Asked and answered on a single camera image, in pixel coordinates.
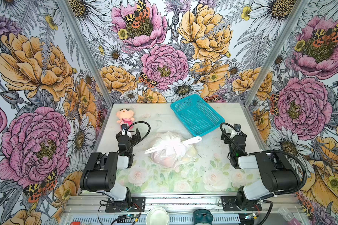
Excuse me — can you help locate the white translucent plastic bag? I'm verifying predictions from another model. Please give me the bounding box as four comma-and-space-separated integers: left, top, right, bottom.
145, 131, 202, 168

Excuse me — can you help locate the teal plastic mesh basket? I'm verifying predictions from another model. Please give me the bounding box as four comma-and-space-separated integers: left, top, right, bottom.
171, 95, 225, 136

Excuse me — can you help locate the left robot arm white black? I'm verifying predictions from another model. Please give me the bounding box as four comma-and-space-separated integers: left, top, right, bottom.
80, 130, 141, 205

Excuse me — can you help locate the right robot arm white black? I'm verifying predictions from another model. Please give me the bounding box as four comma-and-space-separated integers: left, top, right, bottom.
219, 122, 308, 211

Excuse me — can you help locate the pink plush doll toy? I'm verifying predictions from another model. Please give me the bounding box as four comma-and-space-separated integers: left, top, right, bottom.
116, 108, 135, 130

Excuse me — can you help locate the white round cup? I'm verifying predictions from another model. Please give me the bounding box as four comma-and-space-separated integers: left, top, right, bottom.
146, 207, 170, 225

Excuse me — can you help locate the dark teal round container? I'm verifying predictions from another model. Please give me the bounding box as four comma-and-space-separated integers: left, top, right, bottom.
193, 209, 214, 225

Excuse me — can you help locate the pink object bottom right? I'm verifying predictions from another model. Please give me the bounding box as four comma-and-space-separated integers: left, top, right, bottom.
278, 207, 301, 225

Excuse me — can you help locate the right black corrugated cable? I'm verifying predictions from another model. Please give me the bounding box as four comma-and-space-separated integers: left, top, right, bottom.
219, 122, 308, 195

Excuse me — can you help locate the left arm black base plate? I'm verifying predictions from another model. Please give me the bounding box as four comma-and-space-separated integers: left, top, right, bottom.
105, 197, 146, 213

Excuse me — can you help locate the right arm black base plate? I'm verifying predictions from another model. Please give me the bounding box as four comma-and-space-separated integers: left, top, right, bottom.
218, 196, 262, 212

